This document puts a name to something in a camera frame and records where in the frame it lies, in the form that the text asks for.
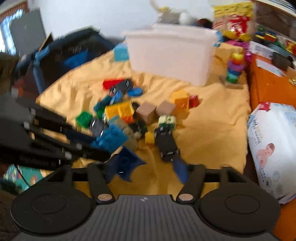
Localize blue small brick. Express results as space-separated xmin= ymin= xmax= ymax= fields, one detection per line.
xmin=110 ymin=90 xmax=124 ymax=105

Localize green duplo brick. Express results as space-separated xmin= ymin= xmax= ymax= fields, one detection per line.
xmin=75 ymin=111 xmax=93 ymax=128

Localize large yellow brick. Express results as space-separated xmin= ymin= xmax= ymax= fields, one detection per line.
xmin=104 ymin=101 xmax=134 ymax=121

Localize yellow red snack bag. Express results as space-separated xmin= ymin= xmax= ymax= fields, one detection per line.
xmin=212 ymin=1 xmax=254 ymax=42

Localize pale green bead block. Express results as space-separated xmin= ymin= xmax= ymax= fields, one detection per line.
xmin=158 ymin=115 xmax=177 ymax=130

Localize right wooden cube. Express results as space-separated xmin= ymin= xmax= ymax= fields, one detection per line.
xmin=156 ymin=100 xmax=176 ymax=116

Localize baby wipes pack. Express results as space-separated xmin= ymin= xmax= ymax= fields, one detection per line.
xmin=247 ymin=102 xmax=296 ymax=204

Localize blue large brick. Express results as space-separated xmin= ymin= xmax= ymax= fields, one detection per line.
xmin=90 ymin=125 xmax=128 ymax=154

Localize orange cardboard box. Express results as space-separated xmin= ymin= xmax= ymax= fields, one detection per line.
xmin=247 ymin=55 xmax=295 ymax=110

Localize colourful ring stacker toy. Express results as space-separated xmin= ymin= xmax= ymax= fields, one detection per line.
xmin=220 ymin=52 xmax=245 ymax=89

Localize wooden cube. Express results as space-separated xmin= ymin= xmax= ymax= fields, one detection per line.
xmin=135 ymin=101 xmax=157 ymax=125
xmin=156 ymin=100 xmax=176 ymax=116

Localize clear toy bricks container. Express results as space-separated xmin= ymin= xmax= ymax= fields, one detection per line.
xmin=254 ymin=1 xmax=295 ymax=55

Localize yellow quilted blanket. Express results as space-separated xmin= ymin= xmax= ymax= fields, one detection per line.
xmin=36 ymin=43 xmax=250 ymax=198

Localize red small block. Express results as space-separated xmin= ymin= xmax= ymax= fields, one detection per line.
xmin=189 ymin=95 xmax=200 ymax=108

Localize blue round disc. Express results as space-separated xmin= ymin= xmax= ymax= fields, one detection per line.
xmin=126 ymin=87 xmax=143 ymax=97

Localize white plastic storage bin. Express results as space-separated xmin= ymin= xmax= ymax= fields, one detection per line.
xmin=123 ymin=24 xmax=219 ymax=86

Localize dark grey toy car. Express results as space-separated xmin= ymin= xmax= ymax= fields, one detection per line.
xmin=109 ymin=79 xmax=133 ymax=95

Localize white plastic bag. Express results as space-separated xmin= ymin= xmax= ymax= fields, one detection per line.
xmin=149 ymin=0 xmax=197 ymax=26

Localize grey panel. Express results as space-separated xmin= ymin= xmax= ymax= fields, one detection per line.
xmin=10 ymin=9 xmax=46 ymax=57

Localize left wooden cube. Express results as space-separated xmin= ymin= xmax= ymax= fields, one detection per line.
xmin=135 ymin=101 xmax=157 ymax=125

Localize light blue small box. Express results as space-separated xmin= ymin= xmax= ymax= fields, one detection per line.
xmin=114 ymin=43 xmax=130 ymax=62

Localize black toy truck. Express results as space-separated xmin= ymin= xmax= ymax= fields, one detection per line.
xmin=154 ymin=126 xmax=180 ymax=162

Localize blue black fabric bag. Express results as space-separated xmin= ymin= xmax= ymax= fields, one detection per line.
xmin=15 ymin=28 xmax=121 ymax=94

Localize yellow duplo brick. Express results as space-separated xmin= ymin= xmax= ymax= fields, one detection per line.
xmin=171 ymin=90 xmax=190 ymax=110

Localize red wedge block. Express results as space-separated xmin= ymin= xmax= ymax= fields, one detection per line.
xmin=102 ymin=78 xmax=125 ymax=90

